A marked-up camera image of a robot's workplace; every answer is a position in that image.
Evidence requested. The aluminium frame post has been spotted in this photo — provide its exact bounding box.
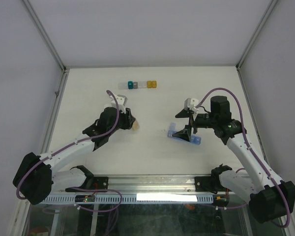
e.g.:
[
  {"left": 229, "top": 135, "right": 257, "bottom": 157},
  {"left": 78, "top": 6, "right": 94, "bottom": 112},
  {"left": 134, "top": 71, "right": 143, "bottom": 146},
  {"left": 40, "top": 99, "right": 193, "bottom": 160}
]
[
  {"left": 236, "top": 0, "right": 280, "bottom": 70},
  {"left": 20, "top": 0, "right": 67, "bottom": 73}
]

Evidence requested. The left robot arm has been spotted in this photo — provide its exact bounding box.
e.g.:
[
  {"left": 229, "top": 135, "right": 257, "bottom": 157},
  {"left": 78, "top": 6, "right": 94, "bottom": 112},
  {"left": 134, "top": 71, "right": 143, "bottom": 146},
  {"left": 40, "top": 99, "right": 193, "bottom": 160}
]
[{"left": 12, "top": 107, "right": 136, "bottom": 205}]

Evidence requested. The left aluminium frame post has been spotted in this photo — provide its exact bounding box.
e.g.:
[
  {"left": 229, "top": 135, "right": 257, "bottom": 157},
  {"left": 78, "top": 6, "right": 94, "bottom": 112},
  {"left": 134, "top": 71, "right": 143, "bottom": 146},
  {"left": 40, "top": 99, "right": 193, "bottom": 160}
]
[{"left": 20, "top": 0, "right": 67, "bottom": 73}]

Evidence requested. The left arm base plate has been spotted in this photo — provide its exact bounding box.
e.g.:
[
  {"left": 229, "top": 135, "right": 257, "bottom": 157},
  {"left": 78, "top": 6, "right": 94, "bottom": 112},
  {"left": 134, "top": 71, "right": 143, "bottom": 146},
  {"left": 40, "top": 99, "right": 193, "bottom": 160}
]
[{"left": 65, "top": 176, "right": 109, "bottom": 192}]

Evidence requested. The aluminium front rail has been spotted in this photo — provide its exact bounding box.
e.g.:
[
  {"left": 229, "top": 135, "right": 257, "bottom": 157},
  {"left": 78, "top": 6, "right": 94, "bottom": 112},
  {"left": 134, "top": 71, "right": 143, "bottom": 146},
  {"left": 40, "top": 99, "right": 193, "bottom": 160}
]
[{"left": 21, "top": 174, "right": 285, "bottom": 196}]

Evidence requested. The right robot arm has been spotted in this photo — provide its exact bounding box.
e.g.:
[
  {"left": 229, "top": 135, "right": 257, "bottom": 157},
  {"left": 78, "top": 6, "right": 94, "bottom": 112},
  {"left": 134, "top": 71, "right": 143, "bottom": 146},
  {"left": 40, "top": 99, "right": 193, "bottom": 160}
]
[{"left": 173, "top": 96, "right": 295, "bottom": 228}]

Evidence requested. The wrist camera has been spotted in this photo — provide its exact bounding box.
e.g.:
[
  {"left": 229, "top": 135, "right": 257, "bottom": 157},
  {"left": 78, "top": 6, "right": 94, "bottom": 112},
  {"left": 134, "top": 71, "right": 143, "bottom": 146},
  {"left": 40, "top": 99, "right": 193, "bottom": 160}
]
[
  {"left": 110, "top": 93, "right": 127, "bottom": 113},
  {"left": 184, "top": 98, "right": 199, "bottom": 112}
]

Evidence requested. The grey slotted cable duct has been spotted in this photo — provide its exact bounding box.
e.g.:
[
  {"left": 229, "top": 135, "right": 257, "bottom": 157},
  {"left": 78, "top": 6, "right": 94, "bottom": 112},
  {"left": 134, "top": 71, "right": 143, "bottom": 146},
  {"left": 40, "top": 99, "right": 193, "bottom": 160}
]
[{"left": 41, "top": 193, "right": 213, "bottom": 205}]

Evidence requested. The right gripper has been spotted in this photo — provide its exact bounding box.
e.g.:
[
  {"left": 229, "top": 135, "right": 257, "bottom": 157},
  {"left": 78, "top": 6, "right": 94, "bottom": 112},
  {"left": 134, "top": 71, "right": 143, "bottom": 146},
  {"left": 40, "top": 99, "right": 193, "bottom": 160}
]
[{"left": 172, "top": 109, "right": 217, "bottom": 142}]

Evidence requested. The white cap pill bottle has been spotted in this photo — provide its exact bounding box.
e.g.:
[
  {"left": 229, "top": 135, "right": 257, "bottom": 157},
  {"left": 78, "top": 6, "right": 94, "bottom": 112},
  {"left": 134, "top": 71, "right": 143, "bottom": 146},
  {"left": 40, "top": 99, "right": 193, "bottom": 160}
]
[{"left": 104, "top": 104, "right": 114, "bottom": 109}]

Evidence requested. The right aluminium frame post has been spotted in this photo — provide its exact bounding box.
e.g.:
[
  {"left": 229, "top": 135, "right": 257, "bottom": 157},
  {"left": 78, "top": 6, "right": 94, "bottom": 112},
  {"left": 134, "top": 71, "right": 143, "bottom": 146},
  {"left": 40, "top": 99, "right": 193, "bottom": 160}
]
[{"left": 236, "top": 0, "right": 280, "bottom": 70}]

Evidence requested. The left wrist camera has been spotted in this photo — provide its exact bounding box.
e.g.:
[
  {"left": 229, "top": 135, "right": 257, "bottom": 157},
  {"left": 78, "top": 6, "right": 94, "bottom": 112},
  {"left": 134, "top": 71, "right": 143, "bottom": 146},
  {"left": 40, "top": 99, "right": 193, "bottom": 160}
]
[{"left": 110, "top": 93, "right": 127, "bottom": 113}]

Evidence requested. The amber pill bottle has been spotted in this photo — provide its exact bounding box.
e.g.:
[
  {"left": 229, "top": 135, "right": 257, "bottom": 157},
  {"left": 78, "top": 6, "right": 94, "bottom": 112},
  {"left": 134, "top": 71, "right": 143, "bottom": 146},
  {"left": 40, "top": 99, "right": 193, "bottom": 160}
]
[{"left": 132, "top": 121, "right": 140, "bottom": 131}]

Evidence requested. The blue weekly pill organizer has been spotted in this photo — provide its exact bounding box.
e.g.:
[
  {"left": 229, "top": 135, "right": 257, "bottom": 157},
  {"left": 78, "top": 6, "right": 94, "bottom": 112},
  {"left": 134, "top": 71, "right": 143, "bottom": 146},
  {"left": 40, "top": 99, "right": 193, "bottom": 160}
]
[{"left": 167, "top": 122, "right": 202, "bottom": 145}]

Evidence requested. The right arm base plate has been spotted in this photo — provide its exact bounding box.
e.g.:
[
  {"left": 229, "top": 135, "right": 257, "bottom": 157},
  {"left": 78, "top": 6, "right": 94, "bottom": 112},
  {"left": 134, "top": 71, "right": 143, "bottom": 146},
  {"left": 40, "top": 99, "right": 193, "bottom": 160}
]
[{"left": 194, "top": 176, "right": 231, "bottom": 194}]

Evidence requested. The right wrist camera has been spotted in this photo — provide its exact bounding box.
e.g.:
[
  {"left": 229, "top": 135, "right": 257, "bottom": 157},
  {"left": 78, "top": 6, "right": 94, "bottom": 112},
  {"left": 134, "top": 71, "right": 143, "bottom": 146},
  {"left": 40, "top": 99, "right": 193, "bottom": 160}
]
[{"left": 184, "top": 98, "right": 199, "bottom": 112}]

